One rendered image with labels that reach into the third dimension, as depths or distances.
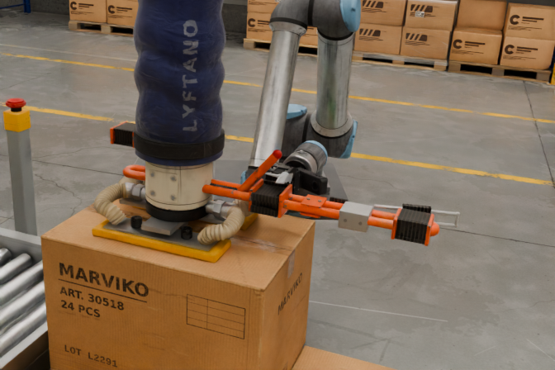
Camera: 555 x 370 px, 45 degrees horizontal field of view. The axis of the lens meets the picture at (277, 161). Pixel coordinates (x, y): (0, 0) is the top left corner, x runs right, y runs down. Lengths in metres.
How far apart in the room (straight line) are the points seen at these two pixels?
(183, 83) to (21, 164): 1.23
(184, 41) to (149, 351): 0.77
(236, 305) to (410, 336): 1.66
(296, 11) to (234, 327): 0.94
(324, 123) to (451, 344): 1.25
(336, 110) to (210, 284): 0.96
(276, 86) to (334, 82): 0.29
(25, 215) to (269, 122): 1.17
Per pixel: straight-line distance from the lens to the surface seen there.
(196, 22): 1.53
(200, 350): 1.67
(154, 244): 1.66
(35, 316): 2.20
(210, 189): 1.66
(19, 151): 2.64
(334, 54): 2.11
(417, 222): 1.53
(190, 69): 1.55
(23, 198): 2.71
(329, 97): 2.25
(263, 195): 1.59
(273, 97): 1.97
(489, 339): 3.23
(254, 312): 1.55
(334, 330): 3.09
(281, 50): 2.00
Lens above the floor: 1.72
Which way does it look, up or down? 20 degrees down
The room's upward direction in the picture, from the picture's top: 3 degrees clockwise
